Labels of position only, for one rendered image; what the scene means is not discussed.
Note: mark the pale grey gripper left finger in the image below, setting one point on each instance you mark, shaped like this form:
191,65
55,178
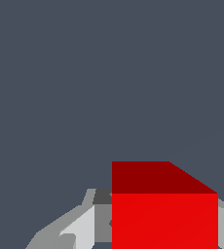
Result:
84,223

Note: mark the red cube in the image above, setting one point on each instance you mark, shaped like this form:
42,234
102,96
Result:
162,217

